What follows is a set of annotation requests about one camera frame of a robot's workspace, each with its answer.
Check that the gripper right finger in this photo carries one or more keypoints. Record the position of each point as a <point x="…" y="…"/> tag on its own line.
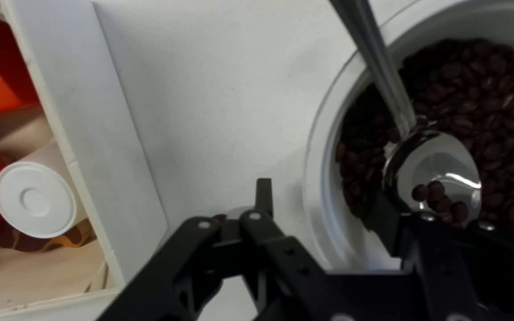
<point x="462" y="267"/>

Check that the heap of coffee beans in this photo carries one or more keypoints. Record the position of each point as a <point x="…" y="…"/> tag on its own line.
<point x="489" y="98"/>

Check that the white bowl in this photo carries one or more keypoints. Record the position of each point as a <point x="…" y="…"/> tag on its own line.
<point x="324" y="187"/>

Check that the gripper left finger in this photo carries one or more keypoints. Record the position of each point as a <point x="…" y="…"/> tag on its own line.
<point x="181" y="258"/>

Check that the white open drawer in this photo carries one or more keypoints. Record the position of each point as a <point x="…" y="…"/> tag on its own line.
<point x="101" y="147"/>

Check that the metal spoon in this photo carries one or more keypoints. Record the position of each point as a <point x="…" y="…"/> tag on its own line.
<point x="435" y="160"/>

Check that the patterned brown cloth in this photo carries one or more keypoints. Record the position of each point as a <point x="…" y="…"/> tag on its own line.
<point x="74" y="236"/>

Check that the white lidded paper tube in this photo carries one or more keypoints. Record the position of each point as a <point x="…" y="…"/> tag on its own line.
<point x="34" y="200"/>

